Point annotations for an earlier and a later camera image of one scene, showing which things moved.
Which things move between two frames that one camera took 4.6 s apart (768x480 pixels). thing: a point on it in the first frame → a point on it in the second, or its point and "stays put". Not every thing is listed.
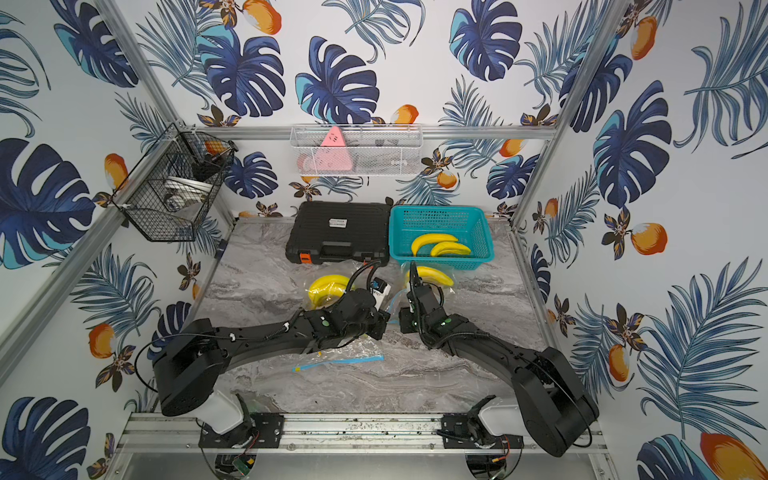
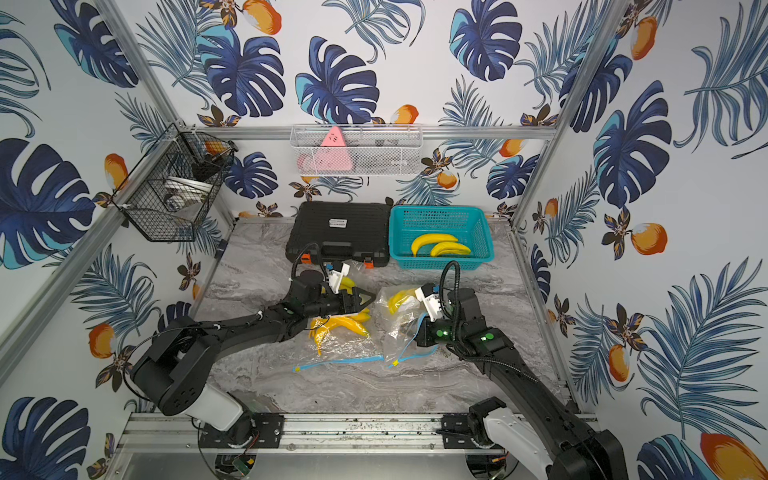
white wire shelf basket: x=356 y=150 stays put
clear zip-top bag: x=423 y=273 → x=399 y=313
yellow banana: x=449 y=248 stays put
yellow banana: x=430 y=238 stays put
